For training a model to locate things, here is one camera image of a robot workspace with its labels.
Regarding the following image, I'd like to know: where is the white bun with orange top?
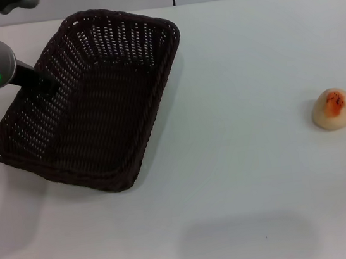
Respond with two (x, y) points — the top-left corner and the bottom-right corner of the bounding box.
(309, 85), (346, 133)

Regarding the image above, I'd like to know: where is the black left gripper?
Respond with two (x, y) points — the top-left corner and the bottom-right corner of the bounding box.
(6, 54), (60, 101)

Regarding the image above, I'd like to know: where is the black woven plastic basket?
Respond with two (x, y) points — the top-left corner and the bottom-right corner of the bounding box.
(0, 0), (200, 208)

